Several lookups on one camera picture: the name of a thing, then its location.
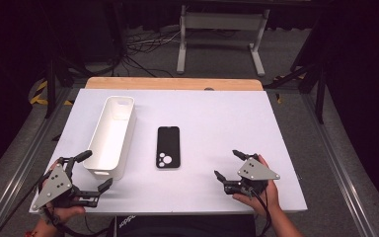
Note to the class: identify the yellow black floor tape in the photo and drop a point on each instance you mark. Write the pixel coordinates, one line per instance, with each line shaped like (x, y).
(39, 98)

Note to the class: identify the person's right hand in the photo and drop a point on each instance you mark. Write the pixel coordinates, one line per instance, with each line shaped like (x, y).
(264, 201)

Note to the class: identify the person's black shirt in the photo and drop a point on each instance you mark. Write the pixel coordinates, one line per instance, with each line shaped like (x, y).
(184, 227)

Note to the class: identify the white metal table frame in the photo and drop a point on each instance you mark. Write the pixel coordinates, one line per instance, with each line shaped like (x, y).
(223, 20)

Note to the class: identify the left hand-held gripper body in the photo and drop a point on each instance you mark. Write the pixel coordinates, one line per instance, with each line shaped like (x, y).
(53, 185)

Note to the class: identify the white plastic storage bin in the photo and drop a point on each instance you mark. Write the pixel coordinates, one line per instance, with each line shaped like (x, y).
(111, 138)

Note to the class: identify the black tripod stand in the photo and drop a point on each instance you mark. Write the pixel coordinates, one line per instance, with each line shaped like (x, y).
(320, 98)
(51, 85)

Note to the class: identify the black phone case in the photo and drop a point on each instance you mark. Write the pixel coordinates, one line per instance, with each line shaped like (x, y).
(168, 147)

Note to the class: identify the aluminium floor rail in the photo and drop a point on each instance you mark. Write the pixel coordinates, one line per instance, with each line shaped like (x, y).
(337, 164)
(16, 171)

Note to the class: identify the person's left hand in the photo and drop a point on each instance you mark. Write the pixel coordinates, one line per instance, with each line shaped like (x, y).
(66, 214)

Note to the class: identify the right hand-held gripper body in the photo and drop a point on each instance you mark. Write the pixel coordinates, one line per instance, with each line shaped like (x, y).
(256, 172)

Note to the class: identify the wooden table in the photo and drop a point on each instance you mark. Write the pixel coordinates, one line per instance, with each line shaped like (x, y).
(164, 83)

